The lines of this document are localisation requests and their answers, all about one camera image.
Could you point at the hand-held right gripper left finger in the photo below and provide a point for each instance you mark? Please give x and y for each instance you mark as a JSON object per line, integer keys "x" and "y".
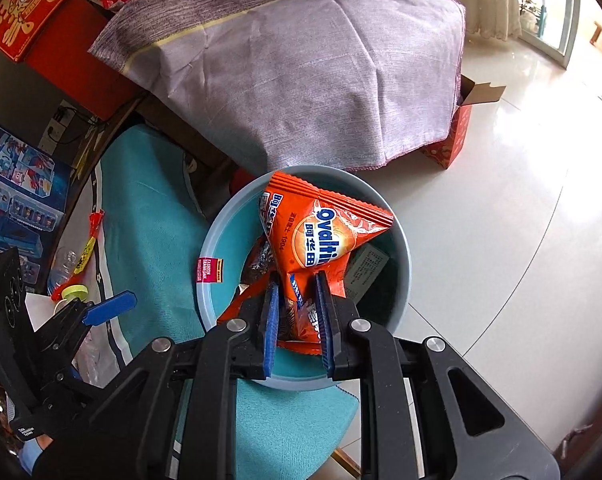
{"x": 270, "y": 332}

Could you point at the plain red box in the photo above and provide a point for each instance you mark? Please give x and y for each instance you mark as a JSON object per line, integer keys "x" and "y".
{"x": 81, "y": 55}

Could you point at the grey printed card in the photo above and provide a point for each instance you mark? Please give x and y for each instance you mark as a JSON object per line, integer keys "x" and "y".
{"x": 368, "y": 270}

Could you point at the red and yellow wrapper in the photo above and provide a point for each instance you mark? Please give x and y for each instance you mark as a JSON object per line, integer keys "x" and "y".
{"x": 92, "y": 232}

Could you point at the orange snack packet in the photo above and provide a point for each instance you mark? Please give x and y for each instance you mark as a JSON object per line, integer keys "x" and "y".
{"x": 316, "y": 240}

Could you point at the yellow-green plastic lid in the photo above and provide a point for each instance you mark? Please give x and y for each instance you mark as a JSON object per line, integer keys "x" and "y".
{"x": 76, "y": 291}

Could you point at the red fluffy item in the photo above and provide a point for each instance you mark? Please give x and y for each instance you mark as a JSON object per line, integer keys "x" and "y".
{"x": 241, "y": 185}

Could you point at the teal and white tablecloth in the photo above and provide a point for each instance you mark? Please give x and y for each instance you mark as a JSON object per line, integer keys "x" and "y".
{"x": 151, "y": 220}

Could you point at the red patterned cardboard box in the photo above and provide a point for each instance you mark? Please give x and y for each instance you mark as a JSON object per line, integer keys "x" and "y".
{"x": 448, "y": 145}

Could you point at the red printed gift box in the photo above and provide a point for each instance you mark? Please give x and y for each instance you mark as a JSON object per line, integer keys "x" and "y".
{"x": 26, "y": 5}

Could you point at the blue toy set box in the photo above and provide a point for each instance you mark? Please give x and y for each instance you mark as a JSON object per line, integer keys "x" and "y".
{"x": 16, "y": 195}

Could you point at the wall power outlet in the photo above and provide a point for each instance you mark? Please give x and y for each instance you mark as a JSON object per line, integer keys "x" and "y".
{"x": 56, "y": 130}

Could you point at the light blue waste bin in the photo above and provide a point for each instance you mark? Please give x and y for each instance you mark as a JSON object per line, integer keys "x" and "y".
{"x": 221, "y": 250}

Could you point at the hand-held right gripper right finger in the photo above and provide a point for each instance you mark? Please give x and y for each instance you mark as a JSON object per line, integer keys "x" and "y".
{"x": 324, "y": 332}

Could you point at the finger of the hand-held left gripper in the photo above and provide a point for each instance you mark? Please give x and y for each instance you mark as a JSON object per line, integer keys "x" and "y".
{"x": 111, "y": 306}
{"x": 73, "y": 382}

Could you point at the purple woven cloth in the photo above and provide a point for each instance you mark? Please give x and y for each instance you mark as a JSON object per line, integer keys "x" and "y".
{"x": 301, "y": 70}

